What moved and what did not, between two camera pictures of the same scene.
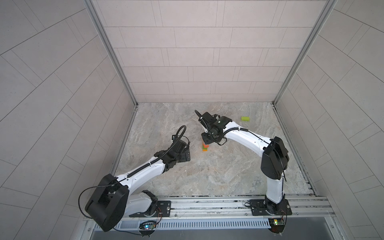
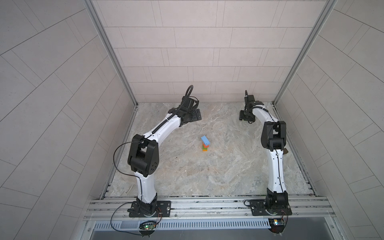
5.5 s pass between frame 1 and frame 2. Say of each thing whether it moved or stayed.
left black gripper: moved
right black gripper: moved
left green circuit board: stayed
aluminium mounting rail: stayed
